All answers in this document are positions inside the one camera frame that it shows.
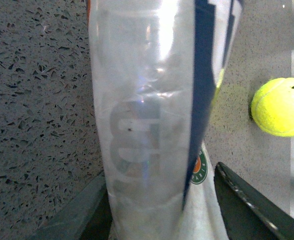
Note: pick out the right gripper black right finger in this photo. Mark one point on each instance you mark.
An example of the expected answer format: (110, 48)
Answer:
(246, 213)

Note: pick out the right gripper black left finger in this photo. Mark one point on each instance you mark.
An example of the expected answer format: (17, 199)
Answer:
(87, 217)

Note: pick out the tennis ball far right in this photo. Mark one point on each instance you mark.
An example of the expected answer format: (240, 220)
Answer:
(272, 107)

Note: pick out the clear Wilson tennis can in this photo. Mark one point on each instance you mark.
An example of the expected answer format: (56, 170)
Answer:
(156, 68)

